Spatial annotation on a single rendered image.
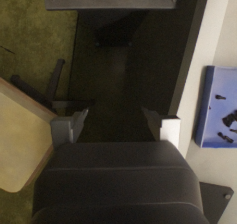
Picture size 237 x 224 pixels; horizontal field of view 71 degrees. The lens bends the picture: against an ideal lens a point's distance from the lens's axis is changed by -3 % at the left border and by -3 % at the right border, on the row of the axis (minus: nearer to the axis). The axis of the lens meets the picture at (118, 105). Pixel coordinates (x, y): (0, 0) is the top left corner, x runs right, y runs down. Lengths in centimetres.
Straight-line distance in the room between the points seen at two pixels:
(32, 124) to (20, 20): 84
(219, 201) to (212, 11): 33
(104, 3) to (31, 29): 100
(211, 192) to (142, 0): 37
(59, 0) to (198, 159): 37
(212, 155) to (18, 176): 67
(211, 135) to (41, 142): 54
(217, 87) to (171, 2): 17
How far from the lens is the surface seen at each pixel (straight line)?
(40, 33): 128
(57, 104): 118
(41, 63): 127
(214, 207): 41
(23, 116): 66
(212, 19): 30
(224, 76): 31
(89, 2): 34
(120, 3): 34
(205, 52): 30
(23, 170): 76
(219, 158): 36
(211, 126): 32
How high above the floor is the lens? 118
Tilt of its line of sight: 75 degrees down
